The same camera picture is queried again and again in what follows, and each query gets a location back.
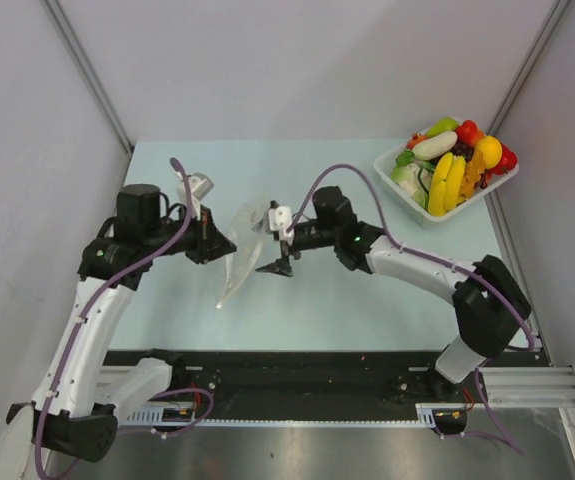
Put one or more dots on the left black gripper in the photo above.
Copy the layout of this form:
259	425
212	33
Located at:
210	242

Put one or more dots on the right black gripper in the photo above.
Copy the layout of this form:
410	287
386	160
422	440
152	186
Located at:
282	266

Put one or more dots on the clear zip top bag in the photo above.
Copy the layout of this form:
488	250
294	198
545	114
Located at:
248	231

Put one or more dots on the white radish toy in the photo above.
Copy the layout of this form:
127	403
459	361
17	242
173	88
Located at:
435	146

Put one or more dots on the yellow orange fruit toy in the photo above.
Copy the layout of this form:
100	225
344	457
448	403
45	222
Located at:
488	150

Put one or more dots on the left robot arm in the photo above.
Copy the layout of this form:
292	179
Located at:
70	416

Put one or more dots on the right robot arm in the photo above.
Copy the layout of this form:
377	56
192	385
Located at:
489	305

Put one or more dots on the white plastic food basket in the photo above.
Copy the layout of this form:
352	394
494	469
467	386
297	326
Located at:
401	156

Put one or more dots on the white cauliflower toy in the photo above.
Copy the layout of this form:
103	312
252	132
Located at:
414	181

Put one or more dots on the yellow banana bunch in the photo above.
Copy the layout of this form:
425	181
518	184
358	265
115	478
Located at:
445	184

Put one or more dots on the dark purple grape bunch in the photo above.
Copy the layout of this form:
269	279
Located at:
463	149

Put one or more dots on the green pear toy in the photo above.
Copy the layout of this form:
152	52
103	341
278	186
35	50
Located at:
445	124

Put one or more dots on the red bell pepper toy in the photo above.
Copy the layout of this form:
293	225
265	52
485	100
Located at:
507	163

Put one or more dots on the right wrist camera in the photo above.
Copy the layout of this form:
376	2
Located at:
280	222

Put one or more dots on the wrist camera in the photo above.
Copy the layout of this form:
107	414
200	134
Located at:
192	199
280	222

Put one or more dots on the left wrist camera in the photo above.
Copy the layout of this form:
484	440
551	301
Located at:
192	199

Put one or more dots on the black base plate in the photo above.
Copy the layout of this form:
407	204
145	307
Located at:
308	386

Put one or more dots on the white slotted cable duct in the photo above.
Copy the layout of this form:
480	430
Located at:
164	415

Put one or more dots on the aluminium frame rail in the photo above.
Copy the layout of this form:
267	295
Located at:
530	387

